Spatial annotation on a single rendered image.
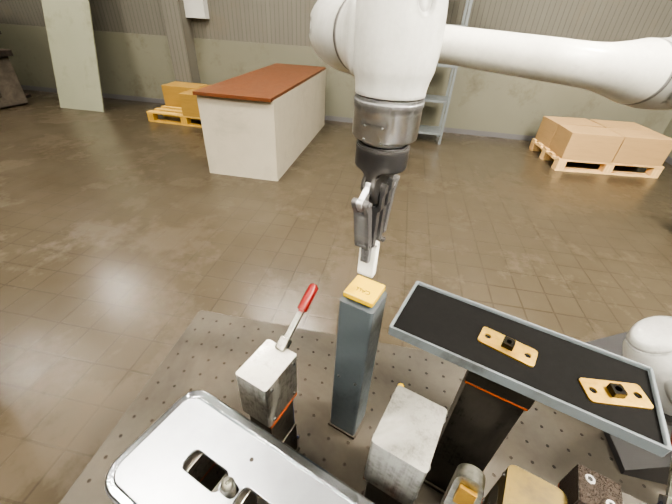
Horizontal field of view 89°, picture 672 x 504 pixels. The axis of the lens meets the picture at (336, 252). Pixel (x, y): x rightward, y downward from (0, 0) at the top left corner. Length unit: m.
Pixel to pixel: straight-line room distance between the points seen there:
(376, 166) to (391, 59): 0.13
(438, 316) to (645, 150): 5.44
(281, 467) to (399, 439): 0.20
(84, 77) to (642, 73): 7.30
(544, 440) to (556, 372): 0.53
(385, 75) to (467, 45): 0.24
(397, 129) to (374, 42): 0.10
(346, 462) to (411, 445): 0.44
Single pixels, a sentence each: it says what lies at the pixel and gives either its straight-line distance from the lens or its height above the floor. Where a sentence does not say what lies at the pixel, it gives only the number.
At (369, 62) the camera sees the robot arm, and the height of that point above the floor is 1.53.
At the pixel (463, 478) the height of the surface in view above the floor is 1.10.
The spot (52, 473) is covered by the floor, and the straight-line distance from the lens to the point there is 2.00.
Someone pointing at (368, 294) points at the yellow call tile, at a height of 1.16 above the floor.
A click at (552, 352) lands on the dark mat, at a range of 0.65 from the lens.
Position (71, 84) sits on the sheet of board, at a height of 0.37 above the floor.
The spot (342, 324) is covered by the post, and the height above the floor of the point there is 1.08.
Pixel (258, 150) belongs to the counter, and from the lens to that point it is 3.87.
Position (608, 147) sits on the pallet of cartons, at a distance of 5.65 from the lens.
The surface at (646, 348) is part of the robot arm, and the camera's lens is 1.01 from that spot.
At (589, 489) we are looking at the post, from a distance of 0.61.
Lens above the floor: 1.58
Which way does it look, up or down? 35 degrees down
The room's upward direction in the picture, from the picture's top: 4 degrees clockwise
